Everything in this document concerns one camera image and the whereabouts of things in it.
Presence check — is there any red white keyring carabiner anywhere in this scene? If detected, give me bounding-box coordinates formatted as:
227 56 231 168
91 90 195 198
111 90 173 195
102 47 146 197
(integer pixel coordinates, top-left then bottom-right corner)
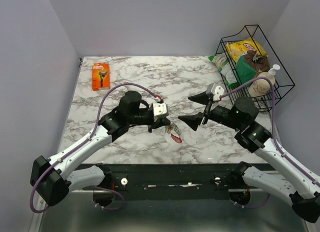
165 122 182 144

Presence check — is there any black wire basket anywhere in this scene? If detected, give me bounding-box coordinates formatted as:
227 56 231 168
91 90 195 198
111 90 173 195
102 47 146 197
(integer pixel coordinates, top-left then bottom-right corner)
215 25 295 112

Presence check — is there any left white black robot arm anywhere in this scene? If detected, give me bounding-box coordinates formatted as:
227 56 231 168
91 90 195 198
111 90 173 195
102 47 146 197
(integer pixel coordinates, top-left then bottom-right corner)
30 91 171 207

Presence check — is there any brown crumpled cloth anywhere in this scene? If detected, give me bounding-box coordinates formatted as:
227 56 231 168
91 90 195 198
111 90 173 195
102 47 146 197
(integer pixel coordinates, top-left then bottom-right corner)
243 50 270 72

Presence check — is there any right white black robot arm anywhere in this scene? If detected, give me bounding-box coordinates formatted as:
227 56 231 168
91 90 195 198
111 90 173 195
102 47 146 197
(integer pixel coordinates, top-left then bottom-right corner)
179 93 320 223

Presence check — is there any orange razor box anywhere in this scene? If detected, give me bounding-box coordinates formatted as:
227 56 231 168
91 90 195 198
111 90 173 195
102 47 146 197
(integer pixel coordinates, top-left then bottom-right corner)
92 63 111 91

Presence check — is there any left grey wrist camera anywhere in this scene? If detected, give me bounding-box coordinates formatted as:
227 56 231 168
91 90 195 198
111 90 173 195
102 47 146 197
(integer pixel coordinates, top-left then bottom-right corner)
152 103 169 118

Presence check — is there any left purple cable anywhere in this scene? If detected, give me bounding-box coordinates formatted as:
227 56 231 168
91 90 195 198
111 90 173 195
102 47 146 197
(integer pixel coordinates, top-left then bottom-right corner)
29 83 163 214

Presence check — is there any yellow chips bag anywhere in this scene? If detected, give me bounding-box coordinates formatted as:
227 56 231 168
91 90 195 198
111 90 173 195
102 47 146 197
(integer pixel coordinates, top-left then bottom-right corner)
225 38 268 65

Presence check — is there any cream lotion pump bottle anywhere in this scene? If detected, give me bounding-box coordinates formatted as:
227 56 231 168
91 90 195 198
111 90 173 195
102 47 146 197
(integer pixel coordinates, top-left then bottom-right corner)
248 64 281 98

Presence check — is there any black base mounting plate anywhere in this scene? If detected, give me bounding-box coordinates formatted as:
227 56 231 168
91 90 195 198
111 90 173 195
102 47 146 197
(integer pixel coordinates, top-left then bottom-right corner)
82 163 273 201

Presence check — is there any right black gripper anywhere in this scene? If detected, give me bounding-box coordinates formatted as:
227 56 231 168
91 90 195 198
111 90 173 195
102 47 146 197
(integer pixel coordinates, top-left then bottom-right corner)
178 90 243 131

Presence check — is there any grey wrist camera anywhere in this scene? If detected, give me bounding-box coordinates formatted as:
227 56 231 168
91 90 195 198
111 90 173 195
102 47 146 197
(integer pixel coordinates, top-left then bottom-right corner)
152 103 169 118
205 83 225 102

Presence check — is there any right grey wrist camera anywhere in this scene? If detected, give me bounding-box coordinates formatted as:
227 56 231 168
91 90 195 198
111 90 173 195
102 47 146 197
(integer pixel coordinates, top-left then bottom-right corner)
205 83 225 102

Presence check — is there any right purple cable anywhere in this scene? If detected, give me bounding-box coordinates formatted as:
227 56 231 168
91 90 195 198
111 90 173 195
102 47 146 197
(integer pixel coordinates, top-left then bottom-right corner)
219 76 320 185

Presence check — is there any purple cable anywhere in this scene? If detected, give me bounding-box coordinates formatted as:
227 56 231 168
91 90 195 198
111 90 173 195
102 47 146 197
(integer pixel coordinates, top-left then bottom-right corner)
29 83 163 214
219 76 320 185

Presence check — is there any green white snack bag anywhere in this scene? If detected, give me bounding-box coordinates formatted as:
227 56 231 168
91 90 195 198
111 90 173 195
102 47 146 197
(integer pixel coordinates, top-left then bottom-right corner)
208 53 238 87

